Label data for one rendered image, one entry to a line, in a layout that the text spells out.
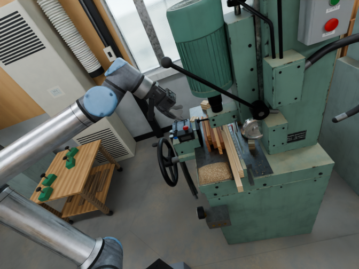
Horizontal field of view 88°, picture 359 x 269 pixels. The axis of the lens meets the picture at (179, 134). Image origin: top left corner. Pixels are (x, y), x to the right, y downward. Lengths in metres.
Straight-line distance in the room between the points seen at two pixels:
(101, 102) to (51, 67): 1.52
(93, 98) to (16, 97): 2.25
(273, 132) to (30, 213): 0.97
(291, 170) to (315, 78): 0.40
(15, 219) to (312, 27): 1.14
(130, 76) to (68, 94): 1.47
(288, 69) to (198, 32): 0.28
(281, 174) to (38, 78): 2.08
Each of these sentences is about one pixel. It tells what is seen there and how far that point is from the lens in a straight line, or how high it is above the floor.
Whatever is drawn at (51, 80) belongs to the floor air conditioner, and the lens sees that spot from 2.17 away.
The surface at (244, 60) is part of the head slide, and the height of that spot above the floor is 1.29.
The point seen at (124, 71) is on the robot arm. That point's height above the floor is 1.38.
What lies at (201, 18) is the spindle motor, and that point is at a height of 1.46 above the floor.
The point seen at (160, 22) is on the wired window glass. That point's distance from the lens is 2.15.
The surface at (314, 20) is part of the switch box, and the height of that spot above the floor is 1.38.
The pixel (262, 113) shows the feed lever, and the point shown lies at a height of 1.12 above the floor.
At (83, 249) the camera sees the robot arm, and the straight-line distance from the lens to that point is 1.02.
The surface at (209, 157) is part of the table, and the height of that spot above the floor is 0.90.
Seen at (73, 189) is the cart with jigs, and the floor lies 0.53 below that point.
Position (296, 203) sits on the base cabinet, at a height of 0.49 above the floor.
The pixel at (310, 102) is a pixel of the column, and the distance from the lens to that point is 0.88.
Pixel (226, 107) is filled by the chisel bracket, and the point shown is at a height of 1.07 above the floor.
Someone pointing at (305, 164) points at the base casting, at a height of 0.80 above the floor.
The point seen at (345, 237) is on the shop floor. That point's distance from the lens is 1.76.
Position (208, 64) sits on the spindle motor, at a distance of 0.68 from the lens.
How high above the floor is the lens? 1.59
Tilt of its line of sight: 39 degrees down
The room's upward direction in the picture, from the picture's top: 24 degrees counter-clockwise
